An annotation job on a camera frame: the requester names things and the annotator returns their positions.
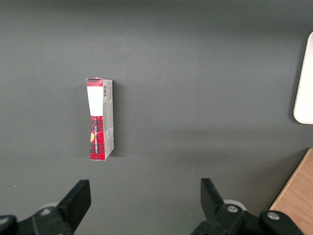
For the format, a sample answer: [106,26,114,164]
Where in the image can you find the red plaid cardboard box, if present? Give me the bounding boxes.
[86,77,115,163]

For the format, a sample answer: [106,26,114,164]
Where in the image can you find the beige rectangular tray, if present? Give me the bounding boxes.
[293,31,313,124]

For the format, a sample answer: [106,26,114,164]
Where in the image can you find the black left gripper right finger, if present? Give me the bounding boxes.
[190,178,246,235]

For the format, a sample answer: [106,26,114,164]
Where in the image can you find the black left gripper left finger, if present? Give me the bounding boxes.
[32,179,92,235]

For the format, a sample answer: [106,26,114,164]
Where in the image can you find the wooden drawer cabinet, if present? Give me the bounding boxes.
[268,147,313,235]

